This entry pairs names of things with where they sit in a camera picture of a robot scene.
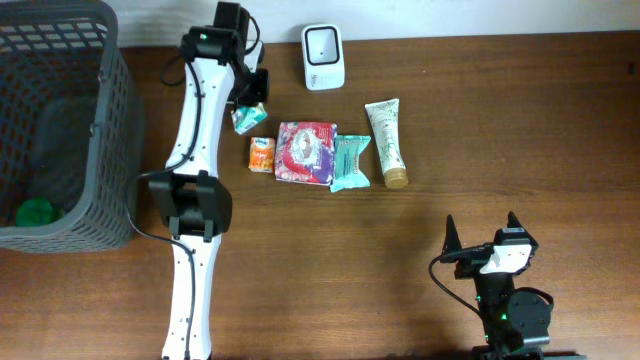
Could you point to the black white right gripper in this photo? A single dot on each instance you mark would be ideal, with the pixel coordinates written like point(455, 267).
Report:
point(471, 260)

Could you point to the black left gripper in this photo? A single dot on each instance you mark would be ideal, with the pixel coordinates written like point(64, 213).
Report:
point(261, 89)

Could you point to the teal Kleenex tissue pack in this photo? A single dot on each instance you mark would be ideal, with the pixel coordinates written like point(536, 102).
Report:
point(245, 118)

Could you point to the orange Kleenex tissue pack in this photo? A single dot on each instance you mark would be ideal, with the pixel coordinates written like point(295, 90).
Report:
point(261, 154)

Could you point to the red purple tissue pack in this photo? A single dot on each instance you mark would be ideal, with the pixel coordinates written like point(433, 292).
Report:
point(305, 153)

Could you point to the mint green wipes pack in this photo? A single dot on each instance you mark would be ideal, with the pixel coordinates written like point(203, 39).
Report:
point(347, 172)

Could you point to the white floral cream tube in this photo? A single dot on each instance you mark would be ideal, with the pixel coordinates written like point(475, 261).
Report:
point(384, 119)

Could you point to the green lid jar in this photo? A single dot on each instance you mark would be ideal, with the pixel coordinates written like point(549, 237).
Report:
point(37, 212)

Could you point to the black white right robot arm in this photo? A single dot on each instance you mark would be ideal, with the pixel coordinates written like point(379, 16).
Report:
point(515, 320)

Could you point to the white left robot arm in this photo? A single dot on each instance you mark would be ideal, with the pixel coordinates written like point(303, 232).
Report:
point(222, 67)

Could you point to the white barcode scanner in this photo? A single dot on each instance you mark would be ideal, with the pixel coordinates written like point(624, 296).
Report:
point(323, 57)

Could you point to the grey plastic basket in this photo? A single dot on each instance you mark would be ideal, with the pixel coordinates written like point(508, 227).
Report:
point(72, 125)

